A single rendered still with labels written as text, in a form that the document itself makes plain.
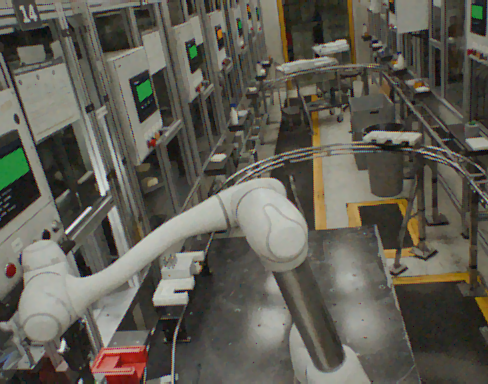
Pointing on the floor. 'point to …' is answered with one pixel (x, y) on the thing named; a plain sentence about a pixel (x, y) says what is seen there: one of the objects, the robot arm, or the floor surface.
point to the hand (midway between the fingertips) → (85, 372)
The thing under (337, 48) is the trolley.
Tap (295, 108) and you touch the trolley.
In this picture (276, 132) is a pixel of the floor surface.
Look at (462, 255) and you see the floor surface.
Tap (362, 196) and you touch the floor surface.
